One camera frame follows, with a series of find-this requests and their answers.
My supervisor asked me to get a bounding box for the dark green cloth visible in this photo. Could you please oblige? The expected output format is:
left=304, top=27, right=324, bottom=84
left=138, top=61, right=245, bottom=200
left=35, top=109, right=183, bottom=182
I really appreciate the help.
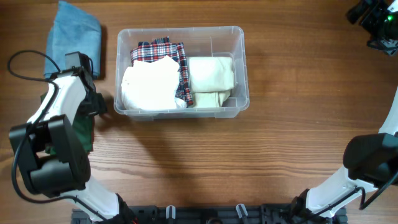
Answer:
left=40, top=91, right=96, bottom=156

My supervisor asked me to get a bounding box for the white cloth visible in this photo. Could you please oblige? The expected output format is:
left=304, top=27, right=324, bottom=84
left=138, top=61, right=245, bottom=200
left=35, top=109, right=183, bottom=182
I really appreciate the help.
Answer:
left=121, top=56, right=187, bottom=110

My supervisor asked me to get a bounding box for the blue towel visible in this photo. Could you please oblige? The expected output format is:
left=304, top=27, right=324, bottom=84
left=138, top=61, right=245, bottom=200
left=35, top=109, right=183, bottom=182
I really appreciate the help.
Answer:
left=44, top=1, right=102, bottom=78

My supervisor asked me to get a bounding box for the plaid cloth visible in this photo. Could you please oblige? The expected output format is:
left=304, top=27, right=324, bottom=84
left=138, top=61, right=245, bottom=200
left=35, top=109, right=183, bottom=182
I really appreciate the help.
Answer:
left=130, top=36, right=194, bottom=106

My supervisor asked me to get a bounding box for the clear plastic storage container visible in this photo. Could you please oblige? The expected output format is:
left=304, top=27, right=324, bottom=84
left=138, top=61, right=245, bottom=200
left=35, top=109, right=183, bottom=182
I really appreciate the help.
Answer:
left=114, top=26, right=250, bottom=121

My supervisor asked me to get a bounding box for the cream cloth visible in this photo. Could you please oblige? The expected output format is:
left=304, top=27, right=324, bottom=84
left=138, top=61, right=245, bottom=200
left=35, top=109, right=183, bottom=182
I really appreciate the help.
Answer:
left=187, top=57, right=235, bottom=108

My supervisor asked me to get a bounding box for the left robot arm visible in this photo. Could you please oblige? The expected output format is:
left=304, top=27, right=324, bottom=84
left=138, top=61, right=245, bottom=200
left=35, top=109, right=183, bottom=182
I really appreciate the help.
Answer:
left=9, top=52, right=138, bottom=223

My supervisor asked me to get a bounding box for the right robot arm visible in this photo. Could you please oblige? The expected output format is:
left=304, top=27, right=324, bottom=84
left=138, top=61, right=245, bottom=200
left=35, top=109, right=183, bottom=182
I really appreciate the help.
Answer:
left=287, top=0, right=397, bottom=223

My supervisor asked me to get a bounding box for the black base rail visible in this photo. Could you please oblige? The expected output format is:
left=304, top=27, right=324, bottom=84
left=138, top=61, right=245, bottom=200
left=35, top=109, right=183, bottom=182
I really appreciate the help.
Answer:
left=70, top=203, right=348, bottom=224

